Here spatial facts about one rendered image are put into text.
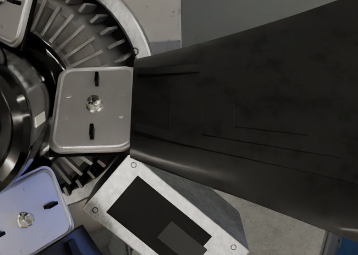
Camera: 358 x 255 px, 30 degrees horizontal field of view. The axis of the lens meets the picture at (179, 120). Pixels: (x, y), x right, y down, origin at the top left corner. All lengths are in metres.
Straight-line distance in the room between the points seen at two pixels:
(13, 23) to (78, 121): 0.09
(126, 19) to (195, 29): 0.72
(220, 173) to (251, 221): 1.38
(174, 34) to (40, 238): 0.57
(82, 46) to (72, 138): 0.13
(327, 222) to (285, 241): 1.34
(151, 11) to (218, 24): 0.32
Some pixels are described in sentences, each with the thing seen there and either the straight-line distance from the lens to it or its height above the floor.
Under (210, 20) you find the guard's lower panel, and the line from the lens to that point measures 1.40.
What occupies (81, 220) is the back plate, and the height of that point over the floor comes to 0.92.
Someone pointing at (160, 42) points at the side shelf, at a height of 0.86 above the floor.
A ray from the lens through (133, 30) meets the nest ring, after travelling 0.71.
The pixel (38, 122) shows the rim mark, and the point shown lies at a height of 1.21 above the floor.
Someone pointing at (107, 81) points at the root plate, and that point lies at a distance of 0.55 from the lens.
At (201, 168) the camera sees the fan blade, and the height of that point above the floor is 1.18.
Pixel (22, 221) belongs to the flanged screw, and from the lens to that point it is 0.56.
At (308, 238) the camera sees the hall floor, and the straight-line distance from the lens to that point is 1.86.
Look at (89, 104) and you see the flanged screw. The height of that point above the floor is 1.19.
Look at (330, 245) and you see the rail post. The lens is 1.36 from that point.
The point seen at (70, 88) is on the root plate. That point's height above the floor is 1.18.
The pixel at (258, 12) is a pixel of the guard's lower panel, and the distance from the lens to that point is 1.40.
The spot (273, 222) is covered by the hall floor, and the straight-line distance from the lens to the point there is 1.87.
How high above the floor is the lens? 1.58
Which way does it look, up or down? 49 degrees down
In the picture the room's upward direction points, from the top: 3 degrees counter-clockwise
